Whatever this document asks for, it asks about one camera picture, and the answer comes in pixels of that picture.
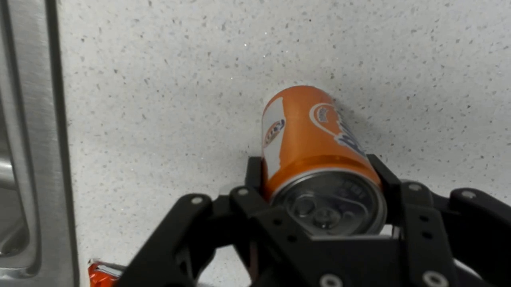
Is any orange snack wrapper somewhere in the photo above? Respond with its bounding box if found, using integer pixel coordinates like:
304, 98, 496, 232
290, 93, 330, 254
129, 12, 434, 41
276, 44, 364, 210
87, 259, 124, 287

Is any stainless steel double sink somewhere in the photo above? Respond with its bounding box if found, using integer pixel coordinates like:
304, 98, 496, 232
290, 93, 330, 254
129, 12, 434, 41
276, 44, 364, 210
0, 0, 79, 287

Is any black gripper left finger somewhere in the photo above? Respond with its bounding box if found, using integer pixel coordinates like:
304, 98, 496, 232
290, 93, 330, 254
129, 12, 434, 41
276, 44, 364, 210
116, 156, 319, 287

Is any orange soda can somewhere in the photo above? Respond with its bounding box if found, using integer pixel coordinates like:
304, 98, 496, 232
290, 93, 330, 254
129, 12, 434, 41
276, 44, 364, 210
261, 85, 386, 237

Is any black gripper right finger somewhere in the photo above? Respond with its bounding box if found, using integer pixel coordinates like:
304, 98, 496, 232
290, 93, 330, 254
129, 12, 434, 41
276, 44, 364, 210
324, 157, 511, 287

